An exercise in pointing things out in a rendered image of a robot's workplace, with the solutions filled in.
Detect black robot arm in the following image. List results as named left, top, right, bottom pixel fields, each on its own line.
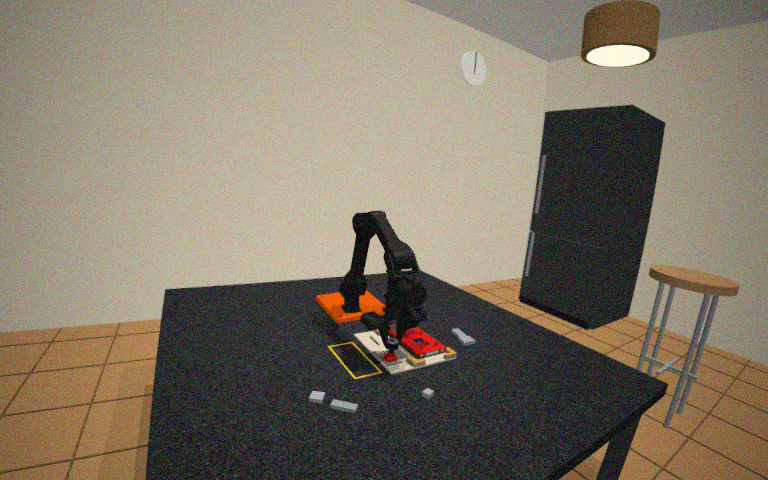
left=339, top=211, right=427, bottom=330

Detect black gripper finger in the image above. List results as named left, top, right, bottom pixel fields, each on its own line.
left=396, top=320, right=407, bottom=343
left=378, top=326, right=391, bottom=346

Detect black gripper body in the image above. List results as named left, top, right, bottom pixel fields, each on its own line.
left=360, top=293, right=406, bottom=330

